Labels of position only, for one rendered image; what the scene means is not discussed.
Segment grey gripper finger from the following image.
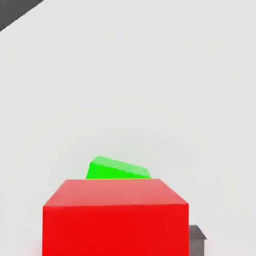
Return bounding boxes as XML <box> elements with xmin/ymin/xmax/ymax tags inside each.
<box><xmin>188</xmin><ymin>224</ymin><xmax>208</xmax><ymax>256</ymax></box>

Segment small red cube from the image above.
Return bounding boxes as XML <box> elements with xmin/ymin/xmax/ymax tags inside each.
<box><xmin>41</xmin><ymin>178</ymin><xmax>190</xmax><ymax>256</ymax></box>

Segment small green cube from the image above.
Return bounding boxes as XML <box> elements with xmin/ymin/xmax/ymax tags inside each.
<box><xmin>85</xmin><ymin>155</ymin><xmax>152</xmax><ymax>180</ymax></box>

